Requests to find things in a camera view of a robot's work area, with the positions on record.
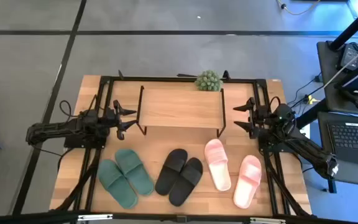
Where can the white paper sheet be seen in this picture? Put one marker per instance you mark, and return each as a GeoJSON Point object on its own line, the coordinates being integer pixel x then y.
{"type": "Point", "coordinates": [305, 130]}

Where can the yellow plug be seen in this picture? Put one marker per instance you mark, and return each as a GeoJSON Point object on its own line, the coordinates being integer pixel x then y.
{"type": "Point", "coordinates": [312, 100]}

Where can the black rig rail silver brackets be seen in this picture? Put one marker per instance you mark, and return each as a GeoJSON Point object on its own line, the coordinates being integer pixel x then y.
{"type": "Point", "coordinates": [26, 217]}

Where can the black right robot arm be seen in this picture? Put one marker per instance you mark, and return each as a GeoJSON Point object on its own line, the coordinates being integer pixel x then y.
{"type": "Point", "coordinates": [306, 149]}

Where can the pink slide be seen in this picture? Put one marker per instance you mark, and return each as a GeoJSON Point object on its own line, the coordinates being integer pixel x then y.
{"type": "Point", "coordinates": [247, 183]}
{"type": "Point", "coordinates": [217, 165]}

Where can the black diagonal post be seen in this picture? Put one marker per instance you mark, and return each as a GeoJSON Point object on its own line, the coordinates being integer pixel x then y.
{"type": "Point", "coordinates": [353, 26]}

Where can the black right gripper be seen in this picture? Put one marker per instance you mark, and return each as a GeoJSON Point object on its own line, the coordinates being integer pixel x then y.
{"type": "Point", "coordinates": [261, 118]}

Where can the wooden shelf black metal frame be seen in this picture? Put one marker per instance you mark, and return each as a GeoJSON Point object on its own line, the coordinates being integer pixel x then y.
{"type": "Point", "coordinates": [182, 107]}

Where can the black table frame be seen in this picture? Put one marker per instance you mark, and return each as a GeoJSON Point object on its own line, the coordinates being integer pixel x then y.
{"type": "Point", "coordinates": [166, 79]}

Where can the black power adapter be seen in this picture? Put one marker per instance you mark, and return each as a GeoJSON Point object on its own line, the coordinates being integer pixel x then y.
{"type": "Point", "coordinates": [350, 54]}

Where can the green slide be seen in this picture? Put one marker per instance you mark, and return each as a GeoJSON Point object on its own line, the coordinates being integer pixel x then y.
{"type": "Point", "coordinates": [117, 185]}
{"type": "Point", "coordinates": [135, 171]}

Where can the green succulent plant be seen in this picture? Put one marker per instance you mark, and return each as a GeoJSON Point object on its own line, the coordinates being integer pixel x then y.
{"type": "Point", "coordinates": [208, 81]}

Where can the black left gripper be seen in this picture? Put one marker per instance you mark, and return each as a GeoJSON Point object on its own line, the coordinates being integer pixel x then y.
{"type": "Point", "coordinates": [119, 124]}

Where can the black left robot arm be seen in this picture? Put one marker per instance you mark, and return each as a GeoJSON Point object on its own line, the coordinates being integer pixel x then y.
{"type": "Point", "coordinates": [57, 129]}

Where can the black side table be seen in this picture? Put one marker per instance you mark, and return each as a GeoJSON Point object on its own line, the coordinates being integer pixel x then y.
{"type": "Point", "coordinates": [329, 77]}

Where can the black slide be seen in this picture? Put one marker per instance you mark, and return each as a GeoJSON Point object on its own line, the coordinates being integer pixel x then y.
{"type": "Point", "coordinates": [171, 171]}
{"type": "Point", "coordinates": [186, 183]}

